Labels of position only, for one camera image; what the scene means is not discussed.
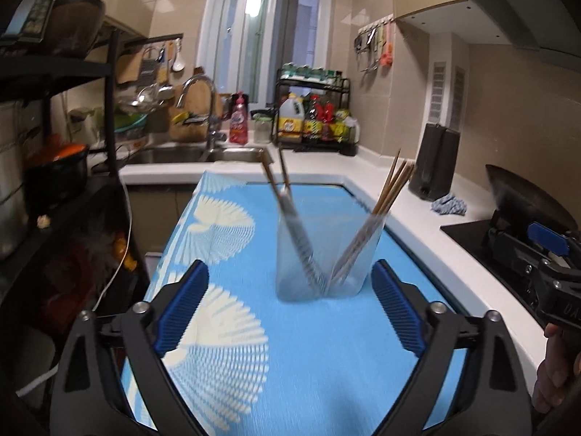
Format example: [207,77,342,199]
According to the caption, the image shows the black electric kettle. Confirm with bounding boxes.
[409,122,461,201]

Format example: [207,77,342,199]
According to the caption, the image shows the glass jar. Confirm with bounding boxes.
[252,111,273,144]

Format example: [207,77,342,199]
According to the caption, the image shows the grey range hood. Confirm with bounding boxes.
[438,0,581,53]

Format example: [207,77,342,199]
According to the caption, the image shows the steel sink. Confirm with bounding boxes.
[122,145,273,166]

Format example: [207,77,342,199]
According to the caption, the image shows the green plastic basin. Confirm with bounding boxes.
[113,113,150,134]

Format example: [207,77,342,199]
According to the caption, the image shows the black spice rack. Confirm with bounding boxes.
[275,70,359,155]

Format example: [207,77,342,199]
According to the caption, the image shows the black shelving rack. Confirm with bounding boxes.
[0,27,150,323]

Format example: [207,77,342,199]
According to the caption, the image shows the white cable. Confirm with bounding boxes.
[16,182,132,396]

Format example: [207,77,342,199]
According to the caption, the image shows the metal grater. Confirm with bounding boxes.
[138,48,157,87]

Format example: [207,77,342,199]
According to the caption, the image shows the large yellow oil bottle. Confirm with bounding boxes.
[277,93,304,139]

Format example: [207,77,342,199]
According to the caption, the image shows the window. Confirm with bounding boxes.
[200,0,334,103]

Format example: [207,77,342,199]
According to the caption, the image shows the chrome faucet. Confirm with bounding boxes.
[175,75,228,150]

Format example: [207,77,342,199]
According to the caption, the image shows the wall hook rail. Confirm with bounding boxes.
[356,13,395,32]

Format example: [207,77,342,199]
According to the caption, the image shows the black cooktop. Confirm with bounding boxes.
[440,218,581,328]

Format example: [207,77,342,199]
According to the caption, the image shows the clear plastic container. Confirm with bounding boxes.
[275,182,393,303]

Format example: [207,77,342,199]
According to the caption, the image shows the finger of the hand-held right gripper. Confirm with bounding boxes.
[492,231,548,303]
[527,222,572,257]

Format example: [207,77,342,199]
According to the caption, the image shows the large steel stockpot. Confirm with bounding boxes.
[0,100,30,259]

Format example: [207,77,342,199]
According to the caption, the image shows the small hanging wooden board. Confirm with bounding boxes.
[117,52,142,85]

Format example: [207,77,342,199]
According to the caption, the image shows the steel colander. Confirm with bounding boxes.
[119,86,173,114]

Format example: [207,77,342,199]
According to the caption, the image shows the person's right hand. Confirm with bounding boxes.
[531,324,581,415]

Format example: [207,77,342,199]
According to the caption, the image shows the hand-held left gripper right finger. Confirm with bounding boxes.
[371,259,533,436]

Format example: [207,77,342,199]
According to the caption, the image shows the row of spice jars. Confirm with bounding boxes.
[279,64,343,80]

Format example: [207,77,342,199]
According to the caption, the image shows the dark sauce bottle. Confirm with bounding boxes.
[303,95,323,139]

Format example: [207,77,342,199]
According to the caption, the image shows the red sauce bottle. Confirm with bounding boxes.
[321,100,339,139]

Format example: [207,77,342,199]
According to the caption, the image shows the pink dish soap bottle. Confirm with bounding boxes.
[228,92,249,145]

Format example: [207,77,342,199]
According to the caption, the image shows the orange handled tool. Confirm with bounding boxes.
[380,25,395,66]

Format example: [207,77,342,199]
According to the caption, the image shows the red plastic bag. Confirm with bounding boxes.
[41,225,139,328]

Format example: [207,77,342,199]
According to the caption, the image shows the black wok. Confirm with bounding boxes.
[485,163,581,239]

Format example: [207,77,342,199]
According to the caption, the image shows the blue white dishcloth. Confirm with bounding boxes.
[430,193,468,218]

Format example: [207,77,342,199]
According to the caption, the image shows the black cooking pot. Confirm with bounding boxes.
[25,143,92,201]

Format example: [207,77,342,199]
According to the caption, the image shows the white ladle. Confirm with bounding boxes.
[170,39,186,72]

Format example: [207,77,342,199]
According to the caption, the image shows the wooden cutting board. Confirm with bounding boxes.
[170,68,223,142]

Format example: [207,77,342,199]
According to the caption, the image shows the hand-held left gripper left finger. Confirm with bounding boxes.
[49,259,210,436]

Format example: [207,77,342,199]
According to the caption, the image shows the brown bowl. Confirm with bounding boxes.
[43,0,107,59]

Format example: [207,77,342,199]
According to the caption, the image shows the blue patterned table mat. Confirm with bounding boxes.
[119,170,473,436]

